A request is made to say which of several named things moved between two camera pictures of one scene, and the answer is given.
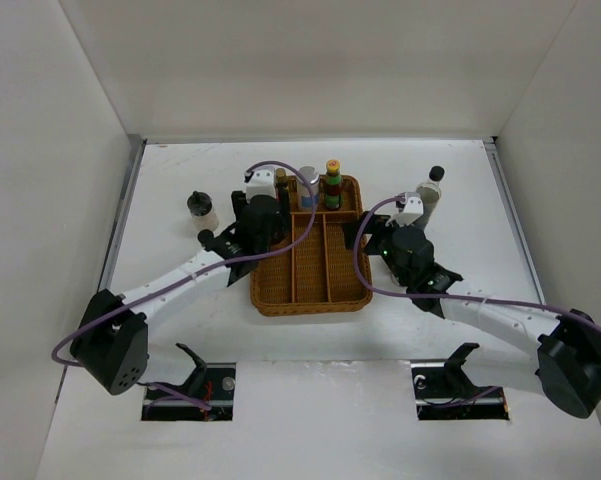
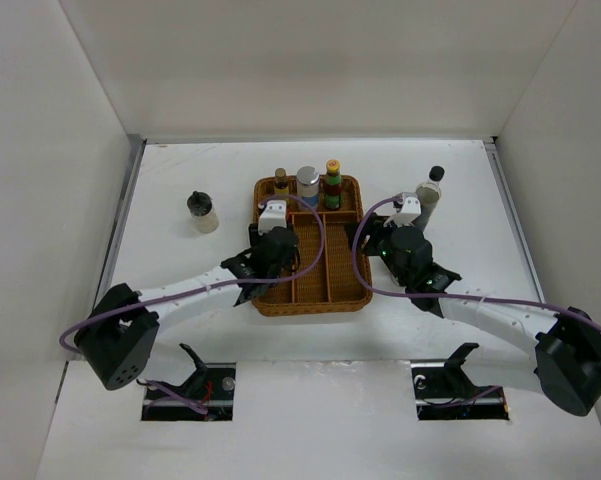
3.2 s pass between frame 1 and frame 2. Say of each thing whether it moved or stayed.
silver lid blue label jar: stayed
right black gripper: stayed
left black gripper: moved
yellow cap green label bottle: stayed
